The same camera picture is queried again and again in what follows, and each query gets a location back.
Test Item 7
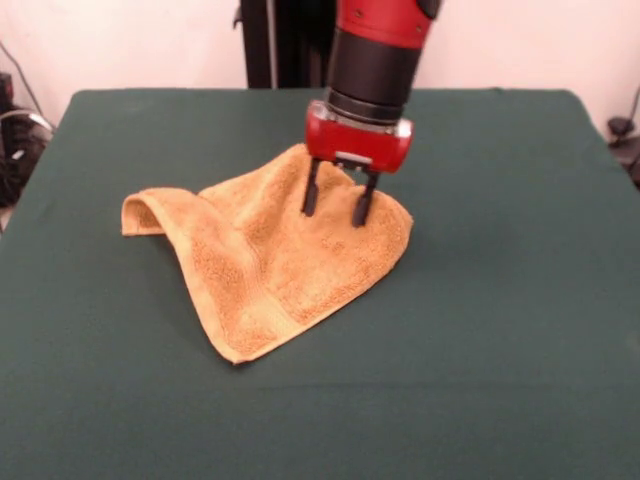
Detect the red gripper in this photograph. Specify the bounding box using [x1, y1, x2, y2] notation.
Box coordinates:
[299, 98, 415, 227]

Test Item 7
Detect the orange terry towel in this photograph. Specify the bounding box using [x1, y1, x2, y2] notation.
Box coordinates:
[121, 142, 415, 365]

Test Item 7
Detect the dark green table cloth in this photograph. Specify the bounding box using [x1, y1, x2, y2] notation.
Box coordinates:
[0, 87, 640, 480]

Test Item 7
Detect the dark stand base with knob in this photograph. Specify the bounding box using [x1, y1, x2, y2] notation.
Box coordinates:
[606, 115, 640, 189]

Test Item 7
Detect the black equipment pile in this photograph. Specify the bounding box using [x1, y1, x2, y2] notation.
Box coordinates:
[0, 72, 54, 209]

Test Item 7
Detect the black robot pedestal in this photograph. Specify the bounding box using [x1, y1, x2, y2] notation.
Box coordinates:
[232, 0, 341, 90]

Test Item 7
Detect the thin grey cable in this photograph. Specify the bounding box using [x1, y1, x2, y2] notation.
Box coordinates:
[0, 39, 56, 134]

